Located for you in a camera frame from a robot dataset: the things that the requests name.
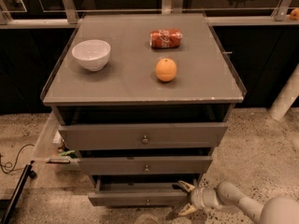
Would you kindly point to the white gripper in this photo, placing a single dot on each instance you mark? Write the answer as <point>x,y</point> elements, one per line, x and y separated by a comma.
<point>198,198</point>

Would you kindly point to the grey bottom drawer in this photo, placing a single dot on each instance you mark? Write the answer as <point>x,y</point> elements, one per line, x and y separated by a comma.
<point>141,190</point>

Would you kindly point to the clear plastic side bin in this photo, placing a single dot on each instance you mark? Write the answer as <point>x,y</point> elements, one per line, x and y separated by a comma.
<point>47,145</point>

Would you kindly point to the black stand leg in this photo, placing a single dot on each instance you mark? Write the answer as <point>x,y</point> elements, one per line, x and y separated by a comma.
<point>8,202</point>

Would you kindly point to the white ceramic bowl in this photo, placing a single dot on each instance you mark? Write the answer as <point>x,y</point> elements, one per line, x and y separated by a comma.
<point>92,55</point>

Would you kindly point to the grey drawer cabinet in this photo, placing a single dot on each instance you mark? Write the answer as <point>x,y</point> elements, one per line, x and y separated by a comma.
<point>127,91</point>

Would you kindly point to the red soda can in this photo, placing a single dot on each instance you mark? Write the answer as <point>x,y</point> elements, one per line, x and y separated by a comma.
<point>165,38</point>

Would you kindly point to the orange fruit on ledge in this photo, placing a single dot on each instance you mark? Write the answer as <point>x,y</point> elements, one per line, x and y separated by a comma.
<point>294,15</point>

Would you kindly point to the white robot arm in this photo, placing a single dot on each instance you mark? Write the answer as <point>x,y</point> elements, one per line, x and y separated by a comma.
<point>226,196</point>

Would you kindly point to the grey top drawer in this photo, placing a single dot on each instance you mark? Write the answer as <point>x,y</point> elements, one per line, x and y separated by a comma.
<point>142,136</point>

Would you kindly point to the metal window railing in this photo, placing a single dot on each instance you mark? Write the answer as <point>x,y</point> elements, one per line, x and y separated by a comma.
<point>72,10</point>

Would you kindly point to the grey drawer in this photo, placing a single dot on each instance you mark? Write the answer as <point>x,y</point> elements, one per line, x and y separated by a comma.
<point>141,190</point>
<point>142,136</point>
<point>145,165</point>

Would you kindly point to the grey middle drawer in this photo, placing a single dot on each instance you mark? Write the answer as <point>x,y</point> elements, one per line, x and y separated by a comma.
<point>145,165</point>

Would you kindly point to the white pillar post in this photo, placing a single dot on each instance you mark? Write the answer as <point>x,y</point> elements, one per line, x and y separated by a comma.
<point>286,97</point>

